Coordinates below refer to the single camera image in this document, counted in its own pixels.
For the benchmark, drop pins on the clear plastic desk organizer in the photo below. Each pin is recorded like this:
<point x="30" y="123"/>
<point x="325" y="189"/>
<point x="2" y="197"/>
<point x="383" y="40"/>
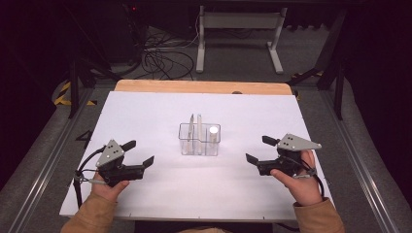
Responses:
<point x="199" y="142"/>

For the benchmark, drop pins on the clear transparent pen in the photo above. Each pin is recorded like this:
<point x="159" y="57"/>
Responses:
<point x="191" y="126"/>

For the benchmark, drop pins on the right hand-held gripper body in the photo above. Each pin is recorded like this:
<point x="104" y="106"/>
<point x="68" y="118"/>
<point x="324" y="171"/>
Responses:
<point x="293" y="144"/>

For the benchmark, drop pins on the person's right hand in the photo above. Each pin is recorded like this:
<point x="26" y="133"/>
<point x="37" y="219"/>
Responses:
<point x="304" y="189"/>

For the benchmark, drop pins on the yellow black hazard tape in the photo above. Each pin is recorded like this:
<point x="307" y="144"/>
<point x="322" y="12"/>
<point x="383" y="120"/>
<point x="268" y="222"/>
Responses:
<point x="63" y="95"/>

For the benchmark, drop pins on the thick white glue stick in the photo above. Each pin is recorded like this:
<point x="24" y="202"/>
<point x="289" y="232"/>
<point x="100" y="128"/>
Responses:
<point x="213" y="131"/>

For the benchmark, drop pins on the white metal stand frame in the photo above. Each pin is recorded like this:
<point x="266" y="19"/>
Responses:
<point x="239" y="21"/>

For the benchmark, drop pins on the wooden table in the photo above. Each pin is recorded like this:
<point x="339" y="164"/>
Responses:
<point x="194" y="86"/>

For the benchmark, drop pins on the person's left hand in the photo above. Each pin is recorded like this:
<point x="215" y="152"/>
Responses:
<point x="108" y="191"/>

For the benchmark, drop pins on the slim white pen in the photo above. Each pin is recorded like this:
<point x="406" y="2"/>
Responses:
<point x="199" y="127"/>

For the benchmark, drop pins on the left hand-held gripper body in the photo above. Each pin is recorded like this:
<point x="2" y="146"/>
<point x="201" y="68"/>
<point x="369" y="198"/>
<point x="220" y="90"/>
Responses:
<point x="111" y="158"/>

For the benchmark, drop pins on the aluminium floor rail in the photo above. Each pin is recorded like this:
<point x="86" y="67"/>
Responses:
<point x="359" y="161"/>
<point x="48" y="165"/>

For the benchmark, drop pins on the white table board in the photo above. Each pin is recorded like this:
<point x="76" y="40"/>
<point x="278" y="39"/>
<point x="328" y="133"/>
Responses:
<point x="194" y="187"/>

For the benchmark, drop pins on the black metal stand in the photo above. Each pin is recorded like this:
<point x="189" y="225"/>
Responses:
<point x="336" y="64"/>
<point x="75" y="87"/>

